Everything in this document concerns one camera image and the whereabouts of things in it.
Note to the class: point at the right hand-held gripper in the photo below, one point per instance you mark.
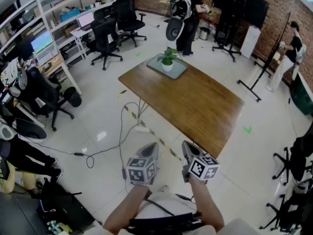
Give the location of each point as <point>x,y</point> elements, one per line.
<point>200,168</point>

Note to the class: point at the black chest harness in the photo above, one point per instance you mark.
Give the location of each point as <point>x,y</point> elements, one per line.
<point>161,223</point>

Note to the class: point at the dark green bin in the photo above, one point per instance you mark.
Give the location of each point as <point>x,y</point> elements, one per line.
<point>302,97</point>

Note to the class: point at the person's white shirt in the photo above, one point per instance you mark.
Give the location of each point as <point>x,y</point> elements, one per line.
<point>171,202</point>

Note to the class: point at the cardboard box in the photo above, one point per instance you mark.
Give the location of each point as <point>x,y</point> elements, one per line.
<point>70,30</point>

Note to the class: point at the black bag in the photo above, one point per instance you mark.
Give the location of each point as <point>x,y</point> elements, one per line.
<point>66,207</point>

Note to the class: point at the white black backpack rig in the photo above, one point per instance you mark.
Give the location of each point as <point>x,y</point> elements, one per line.
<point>174,30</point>

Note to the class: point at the person's left forearm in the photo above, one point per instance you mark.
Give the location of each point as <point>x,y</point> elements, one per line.
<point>124,209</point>

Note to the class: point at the black waste bin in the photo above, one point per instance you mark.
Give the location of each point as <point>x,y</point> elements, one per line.
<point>73,98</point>

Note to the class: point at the person's right forearm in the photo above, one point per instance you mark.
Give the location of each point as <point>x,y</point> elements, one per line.
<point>205,204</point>

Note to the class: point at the white air purifier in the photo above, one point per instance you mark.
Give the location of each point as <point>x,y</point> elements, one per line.
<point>250,41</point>

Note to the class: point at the open laptop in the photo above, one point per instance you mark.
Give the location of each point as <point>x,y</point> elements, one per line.
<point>85,19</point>

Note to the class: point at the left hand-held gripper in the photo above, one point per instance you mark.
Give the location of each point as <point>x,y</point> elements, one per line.
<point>140,171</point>

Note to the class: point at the white shelving unit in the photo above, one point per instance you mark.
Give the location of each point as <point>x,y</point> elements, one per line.
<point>39,2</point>

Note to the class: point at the black screen on wheeled stand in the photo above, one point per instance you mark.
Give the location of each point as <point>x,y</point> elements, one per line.
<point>239,4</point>

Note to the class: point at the black office chair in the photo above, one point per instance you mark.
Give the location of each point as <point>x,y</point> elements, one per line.
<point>104,35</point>
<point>41,92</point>
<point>126,13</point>
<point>293,212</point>
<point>300,155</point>

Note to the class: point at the grey green tray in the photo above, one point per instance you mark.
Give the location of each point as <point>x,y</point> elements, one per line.
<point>178,72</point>

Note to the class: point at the blue storage box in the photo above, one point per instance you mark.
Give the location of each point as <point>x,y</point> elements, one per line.
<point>69,15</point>

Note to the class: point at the computer monitor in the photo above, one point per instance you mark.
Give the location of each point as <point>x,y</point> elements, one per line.
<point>41,43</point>

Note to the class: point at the green potted plant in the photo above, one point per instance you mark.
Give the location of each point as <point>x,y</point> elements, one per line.
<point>167,67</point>

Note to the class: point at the metal trash can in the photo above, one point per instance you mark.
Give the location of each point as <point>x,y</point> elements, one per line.
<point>204,33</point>

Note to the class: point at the whiteboard on wheeled stand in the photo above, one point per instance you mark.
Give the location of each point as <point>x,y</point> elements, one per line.
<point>281,43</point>

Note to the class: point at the wooden top white desk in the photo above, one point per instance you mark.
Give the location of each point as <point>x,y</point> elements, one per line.
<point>57,63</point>

